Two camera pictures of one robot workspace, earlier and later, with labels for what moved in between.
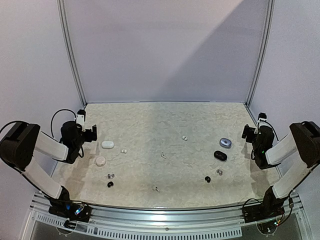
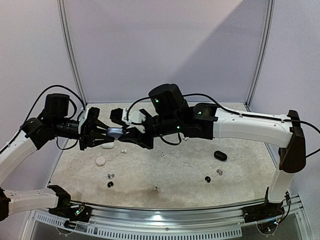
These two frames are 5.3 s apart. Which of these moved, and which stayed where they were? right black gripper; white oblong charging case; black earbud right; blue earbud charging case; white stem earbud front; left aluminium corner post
Moved: right black gripper; blue earbud charging case
Stayed: left aluminium corner post; black earbud right; white oblong charging case; white stem earbud front
